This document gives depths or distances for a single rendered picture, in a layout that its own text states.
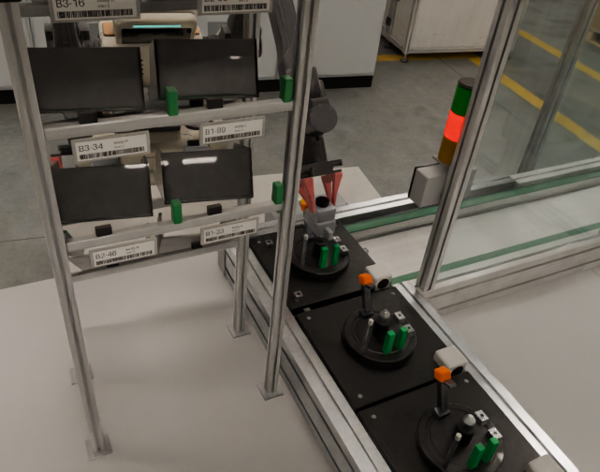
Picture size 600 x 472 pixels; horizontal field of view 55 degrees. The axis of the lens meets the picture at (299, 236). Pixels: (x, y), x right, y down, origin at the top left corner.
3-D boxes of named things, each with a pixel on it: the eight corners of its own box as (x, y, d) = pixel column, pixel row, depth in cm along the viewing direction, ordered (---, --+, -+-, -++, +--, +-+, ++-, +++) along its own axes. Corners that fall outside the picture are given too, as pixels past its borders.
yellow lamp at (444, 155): (431, 154, 111) (438, 132, 108) (452, 151, 113) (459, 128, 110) (447, 168, 108) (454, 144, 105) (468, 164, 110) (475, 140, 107)
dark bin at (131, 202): (70, 194, 103) (65, 152, 101) (146, 188, 106) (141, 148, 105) (52, 225, 77) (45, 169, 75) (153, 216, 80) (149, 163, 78)
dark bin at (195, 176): (153, 180, 109) (150, 140, 107) (223, 175, 112) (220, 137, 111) (164, 204, 83) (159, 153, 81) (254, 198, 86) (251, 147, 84)
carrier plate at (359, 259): (247, 245, 133) (247, 238, 132) (337, 226, 143) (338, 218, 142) (291, 316, 117) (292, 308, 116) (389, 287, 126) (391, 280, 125)
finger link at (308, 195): (341, 208, 119) (333, 163, 119) (310, 213, 117) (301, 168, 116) (327, 209, 126) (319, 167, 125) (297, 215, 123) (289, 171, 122)
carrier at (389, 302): (294, 320, 116) (300, 273, 108) (393, 292, 125) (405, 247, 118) (354, 417, 99) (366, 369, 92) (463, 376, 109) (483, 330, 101)
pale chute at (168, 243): (156, 256, 122) (154, 234, 123) (219, 249, 126) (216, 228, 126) (161, 239, 95) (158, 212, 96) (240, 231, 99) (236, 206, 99)
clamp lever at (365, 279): (359, 310, 113) (358, 274, 111) (368, 307, 114) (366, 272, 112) (369, 317, 110) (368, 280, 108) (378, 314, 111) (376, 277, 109)
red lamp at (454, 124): (438, 131, 108) (445, 108, 105) (459, 128, 110) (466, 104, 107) (454, 144, 105) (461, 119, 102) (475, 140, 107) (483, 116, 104)
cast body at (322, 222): (303, 219, 126) (306, 193, 122) (321, 215, 128) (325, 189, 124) (320, 243, 121) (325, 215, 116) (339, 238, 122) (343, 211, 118)
